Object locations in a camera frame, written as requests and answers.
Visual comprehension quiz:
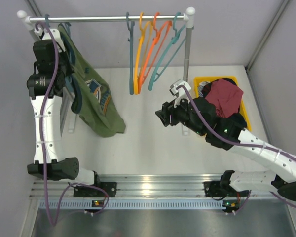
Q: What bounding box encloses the yellow plastic bin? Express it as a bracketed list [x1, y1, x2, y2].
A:
[194, 77, 252, 131]

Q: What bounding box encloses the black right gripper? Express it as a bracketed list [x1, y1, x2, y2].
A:
[156, 93, 206, 136]

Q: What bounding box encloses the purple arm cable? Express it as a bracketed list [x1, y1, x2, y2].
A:
[176, 85, 296, 213]
[36, 21, 109, 227]

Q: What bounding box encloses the striped garment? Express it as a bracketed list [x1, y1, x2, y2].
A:
[197, 81, 210, 97]

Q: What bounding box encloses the light teal hanger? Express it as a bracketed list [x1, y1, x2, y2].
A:
[148, 12, 186, 91]

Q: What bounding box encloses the silver clothes rack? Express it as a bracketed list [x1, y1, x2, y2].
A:
[16, 6, 196, 136]

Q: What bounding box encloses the orange hanger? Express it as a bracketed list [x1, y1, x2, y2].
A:
[139, 11, 172, 94]

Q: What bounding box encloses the slotted cable duct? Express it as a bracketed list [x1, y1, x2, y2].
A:
[39, 200, 240, 210]

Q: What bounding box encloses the yellow hanger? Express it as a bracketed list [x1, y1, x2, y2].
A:
[134, 12, 152, 95]

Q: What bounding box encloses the dark teal hanger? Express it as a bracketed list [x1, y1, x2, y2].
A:
[126, 12, 135, 95]
[44, 23, 88, 114]

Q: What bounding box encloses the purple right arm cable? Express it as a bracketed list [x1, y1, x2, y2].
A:
[176, 85, 296, 213]

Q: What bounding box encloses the maroon shirt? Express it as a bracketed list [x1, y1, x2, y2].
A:
[202, 78, 244, 118]

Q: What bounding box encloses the olive green tank top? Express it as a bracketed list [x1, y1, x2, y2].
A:
[57, 24, 127, 138]

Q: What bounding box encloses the aluminium mounting rail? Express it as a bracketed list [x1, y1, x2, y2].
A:
[29, 174, 275, 199]

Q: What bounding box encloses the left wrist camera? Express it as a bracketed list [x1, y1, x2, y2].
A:
[34, 26, 66, 52]

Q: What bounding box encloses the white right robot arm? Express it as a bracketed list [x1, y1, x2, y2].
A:
[155, 97, 296, 201]

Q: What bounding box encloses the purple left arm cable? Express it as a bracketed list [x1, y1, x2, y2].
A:
[36, 21, 109, 227]

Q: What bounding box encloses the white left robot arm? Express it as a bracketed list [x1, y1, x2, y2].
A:
[27, 39, 102, 196]

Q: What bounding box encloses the black garment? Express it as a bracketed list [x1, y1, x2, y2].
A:
[222, 78, 247, 128]

